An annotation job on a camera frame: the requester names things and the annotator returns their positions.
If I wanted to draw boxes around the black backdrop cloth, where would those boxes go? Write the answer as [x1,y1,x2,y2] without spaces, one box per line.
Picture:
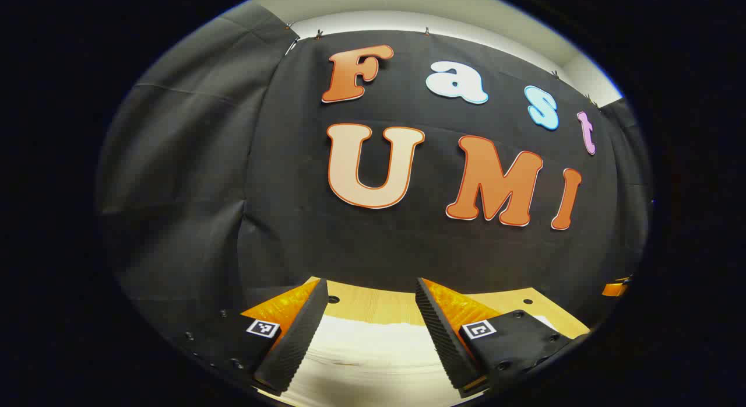
[96,2,653,361]

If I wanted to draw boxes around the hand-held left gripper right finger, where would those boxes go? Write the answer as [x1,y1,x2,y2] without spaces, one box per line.
[416,277,591,397]

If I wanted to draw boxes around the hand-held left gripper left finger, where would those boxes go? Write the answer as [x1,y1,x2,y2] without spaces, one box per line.
[166,278,330,395]

